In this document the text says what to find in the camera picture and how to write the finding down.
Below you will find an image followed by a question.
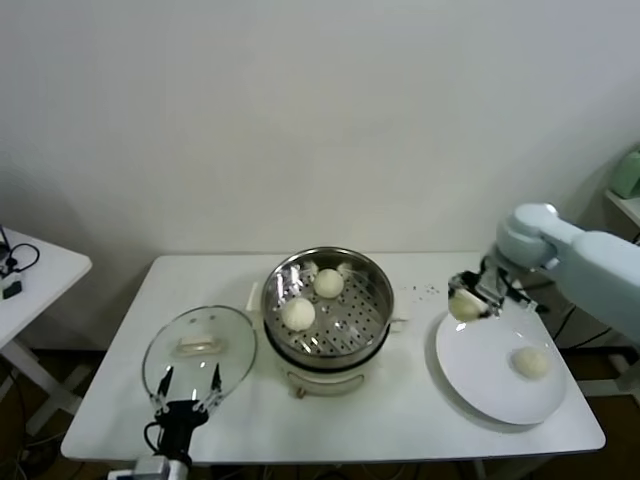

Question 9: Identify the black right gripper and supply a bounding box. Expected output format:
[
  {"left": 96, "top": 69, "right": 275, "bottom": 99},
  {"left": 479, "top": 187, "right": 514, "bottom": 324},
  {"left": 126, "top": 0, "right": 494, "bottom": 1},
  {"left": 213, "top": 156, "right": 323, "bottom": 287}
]
[{"left": 447, "top": 259, "right": 516, "bottom": 320}]

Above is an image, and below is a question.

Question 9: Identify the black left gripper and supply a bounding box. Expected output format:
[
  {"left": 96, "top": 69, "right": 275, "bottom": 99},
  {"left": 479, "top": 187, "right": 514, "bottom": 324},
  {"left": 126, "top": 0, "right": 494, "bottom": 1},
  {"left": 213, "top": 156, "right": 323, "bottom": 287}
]
[{"left": 148, "top": 364, "right": 225, "bottom": 457}]

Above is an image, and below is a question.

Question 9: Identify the white steamed baozi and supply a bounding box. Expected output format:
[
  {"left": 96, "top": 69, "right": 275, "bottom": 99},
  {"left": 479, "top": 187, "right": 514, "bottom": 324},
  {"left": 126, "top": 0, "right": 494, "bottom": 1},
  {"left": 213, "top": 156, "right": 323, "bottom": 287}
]
[
  {"left": 509, "top": 347, "right": 551, "bottom": 381},
  {"left": 313, "top": 268, "right": 345, "bottom": 300},
  {"left": 448, "top": 291, "right": 490, "bottom": 322},
  {"left": 281, "top": 298, "right": 317, "bottom": 332}
]

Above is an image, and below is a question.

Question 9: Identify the stainless steel steamer basket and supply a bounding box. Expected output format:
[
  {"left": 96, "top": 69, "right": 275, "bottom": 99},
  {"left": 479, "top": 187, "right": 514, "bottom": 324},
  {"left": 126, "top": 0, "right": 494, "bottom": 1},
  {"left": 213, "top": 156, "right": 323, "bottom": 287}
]
[{"left": 248, "top": 246, "right": 412, "bottom": 359}]

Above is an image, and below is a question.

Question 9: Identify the large white round plate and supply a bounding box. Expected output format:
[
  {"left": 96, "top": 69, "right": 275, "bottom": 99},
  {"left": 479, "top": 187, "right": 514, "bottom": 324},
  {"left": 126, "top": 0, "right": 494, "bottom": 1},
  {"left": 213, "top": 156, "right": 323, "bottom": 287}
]
[{"left": 432, "top": 303, "right": 569, "bottom": 426}]

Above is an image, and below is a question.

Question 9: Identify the round glass pot lid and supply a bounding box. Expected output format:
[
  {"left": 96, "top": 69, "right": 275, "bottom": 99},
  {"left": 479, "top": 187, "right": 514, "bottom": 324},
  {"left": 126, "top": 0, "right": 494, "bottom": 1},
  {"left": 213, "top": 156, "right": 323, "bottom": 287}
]
[{"left": 141, "top": 304, "right": 258, "bottom": 407}]

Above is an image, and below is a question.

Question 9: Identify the white electric cooker base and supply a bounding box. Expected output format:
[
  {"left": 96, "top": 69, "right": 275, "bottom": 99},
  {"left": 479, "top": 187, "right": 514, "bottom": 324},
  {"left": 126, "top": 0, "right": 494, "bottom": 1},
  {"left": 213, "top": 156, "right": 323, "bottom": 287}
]
[{"left": 262, "top": 319, "right": 404, "bottom": 400}]

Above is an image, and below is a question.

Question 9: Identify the small white side table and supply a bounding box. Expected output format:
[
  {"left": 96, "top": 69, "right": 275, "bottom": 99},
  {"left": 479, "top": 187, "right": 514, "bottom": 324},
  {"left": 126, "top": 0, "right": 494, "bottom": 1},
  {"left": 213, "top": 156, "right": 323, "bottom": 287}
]
[{"left": 0, "top": 227, "right": 94, "bottom": 436}]

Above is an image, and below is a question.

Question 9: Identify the white shelf board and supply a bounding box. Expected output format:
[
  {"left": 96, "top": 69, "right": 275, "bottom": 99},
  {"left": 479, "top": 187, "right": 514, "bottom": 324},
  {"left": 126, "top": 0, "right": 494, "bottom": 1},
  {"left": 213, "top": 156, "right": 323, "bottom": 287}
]
[{"left": 603, "top": 188, "right": 640, "bottom": 229}]

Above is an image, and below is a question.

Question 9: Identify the mint green appliance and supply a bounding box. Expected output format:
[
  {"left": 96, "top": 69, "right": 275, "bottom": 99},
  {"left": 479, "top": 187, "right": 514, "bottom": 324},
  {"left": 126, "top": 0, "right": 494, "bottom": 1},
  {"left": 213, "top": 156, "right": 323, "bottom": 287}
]
[{"left": 610, "top": 144, "right": 640, "bottom": 199}]

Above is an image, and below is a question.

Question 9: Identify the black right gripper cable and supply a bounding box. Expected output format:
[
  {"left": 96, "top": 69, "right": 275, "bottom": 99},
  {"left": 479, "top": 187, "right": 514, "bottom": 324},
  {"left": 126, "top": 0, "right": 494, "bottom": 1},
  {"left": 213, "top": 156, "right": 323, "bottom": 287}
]
[{"left": 502, "top": 277, "right": 551, "bottom": 314}]

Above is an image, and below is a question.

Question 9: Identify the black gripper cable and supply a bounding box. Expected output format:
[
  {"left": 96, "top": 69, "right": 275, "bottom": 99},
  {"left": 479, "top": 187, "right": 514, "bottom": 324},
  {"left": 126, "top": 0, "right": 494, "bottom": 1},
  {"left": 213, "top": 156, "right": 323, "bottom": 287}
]
[
  {"left": 143, "top": 421, "right": 166, "bottom": 454},
  {"left": 502, "top": 277, "right": 551, "bottom": 314}
]

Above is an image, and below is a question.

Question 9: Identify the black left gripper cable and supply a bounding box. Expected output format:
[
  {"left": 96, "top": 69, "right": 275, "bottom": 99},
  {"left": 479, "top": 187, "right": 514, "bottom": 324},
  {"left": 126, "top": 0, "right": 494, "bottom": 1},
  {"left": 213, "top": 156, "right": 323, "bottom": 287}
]
[{"left": 143, "top": 421, "right": 166, "bottom": 454}]

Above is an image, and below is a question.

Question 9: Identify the straight black wall cable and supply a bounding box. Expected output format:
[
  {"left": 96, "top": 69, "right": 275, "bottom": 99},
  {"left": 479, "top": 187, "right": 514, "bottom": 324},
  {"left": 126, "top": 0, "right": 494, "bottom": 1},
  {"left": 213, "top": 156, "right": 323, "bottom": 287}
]
[{"left": 552, "top": 302, "right": 575, "bottom": 336}]

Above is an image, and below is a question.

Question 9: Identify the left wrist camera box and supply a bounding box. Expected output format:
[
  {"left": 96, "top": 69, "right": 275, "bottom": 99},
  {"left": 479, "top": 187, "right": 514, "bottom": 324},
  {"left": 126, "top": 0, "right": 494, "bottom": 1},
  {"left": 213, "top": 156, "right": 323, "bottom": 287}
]
[{"left": 112, "top": 453, "right": 174, "bottom": 480}]

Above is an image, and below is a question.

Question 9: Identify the curved black wall cable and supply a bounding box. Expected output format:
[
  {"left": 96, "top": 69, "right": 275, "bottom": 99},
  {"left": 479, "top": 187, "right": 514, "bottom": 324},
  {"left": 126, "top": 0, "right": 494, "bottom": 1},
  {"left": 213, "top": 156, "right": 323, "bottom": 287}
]
[{"left": 556, "top": 324, "right": 614, "bottom": 351}]

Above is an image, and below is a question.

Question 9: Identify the black looped laptop cable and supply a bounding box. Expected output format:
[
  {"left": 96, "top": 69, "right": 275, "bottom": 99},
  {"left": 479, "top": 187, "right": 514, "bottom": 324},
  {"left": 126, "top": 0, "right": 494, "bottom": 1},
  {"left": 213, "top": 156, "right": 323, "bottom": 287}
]
[{"left": 0, "top": 243, "right": 40, "bottom": 277}]

